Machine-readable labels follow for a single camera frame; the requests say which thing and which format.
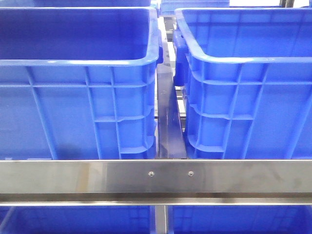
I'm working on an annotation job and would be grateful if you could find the large blue crate right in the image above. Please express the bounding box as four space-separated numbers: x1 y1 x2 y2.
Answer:
173 8 312 159

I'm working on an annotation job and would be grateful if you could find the steel vertical post lower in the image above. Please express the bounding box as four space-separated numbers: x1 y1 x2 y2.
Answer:
155 205 169 234

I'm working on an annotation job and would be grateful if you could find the blue crate rear right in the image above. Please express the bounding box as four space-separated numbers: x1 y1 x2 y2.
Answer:
160 0 230 16

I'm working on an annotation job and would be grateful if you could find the blue crate lower left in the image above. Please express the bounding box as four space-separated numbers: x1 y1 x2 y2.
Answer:
0 206 156 234

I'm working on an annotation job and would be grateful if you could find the large blue crate left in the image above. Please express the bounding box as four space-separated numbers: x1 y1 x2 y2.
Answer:
0 7 162 160

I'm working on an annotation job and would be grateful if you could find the large blue crate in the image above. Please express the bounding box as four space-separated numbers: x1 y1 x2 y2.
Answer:
0 7 162 160
173 8 312 159

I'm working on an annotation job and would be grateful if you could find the steel divider bar centre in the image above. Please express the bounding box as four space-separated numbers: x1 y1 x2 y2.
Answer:
157 63 187 159

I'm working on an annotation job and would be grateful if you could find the blue crate rear left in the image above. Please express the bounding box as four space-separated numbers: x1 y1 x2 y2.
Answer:
0 0 159 9

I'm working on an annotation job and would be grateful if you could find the blue crate lower right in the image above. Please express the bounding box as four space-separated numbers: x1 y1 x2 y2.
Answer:
169 205 312 234

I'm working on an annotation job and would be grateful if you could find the stainless steel front rail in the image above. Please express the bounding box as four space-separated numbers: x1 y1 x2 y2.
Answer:
0 159 312 206

